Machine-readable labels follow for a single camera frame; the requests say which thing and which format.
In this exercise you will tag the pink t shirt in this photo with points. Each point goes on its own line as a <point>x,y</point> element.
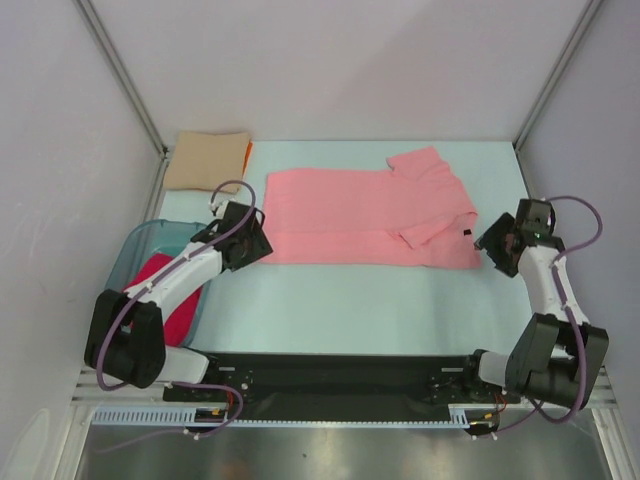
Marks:
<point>415,212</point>

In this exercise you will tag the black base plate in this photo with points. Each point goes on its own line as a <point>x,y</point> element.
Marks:
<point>289,369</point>

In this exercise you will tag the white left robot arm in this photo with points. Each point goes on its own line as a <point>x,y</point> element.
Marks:
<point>139,333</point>

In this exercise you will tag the right aluminium corner post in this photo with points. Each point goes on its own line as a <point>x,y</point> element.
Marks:
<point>567,53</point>

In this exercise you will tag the teal plastic bin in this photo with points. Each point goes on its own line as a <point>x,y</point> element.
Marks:
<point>156,236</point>

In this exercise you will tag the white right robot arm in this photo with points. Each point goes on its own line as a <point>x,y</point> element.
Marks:
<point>558,356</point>

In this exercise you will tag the aluminium corner post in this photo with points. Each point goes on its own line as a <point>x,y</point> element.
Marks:
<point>567,53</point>
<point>111,56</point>

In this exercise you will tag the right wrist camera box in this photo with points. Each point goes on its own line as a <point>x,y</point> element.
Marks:
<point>535,217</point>

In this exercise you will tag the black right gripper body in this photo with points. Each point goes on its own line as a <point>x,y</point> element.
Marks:
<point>496,238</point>

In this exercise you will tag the beige folded t shirt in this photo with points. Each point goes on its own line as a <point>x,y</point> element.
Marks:
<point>203,161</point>

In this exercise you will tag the red t shirt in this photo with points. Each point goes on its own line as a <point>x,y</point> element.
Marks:
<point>180,321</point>

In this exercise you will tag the left aluminium corner post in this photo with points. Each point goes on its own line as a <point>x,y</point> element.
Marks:
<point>111,56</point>

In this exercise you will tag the white cable duct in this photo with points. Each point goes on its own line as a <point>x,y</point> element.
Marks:
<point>209,417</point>

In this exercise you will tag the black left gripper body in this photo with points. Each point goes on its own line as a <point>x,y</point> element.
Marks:
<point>255,247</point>

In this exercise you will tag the aluminium frame rail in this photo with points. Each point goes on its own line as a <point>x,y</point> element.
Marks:
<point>444,387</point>

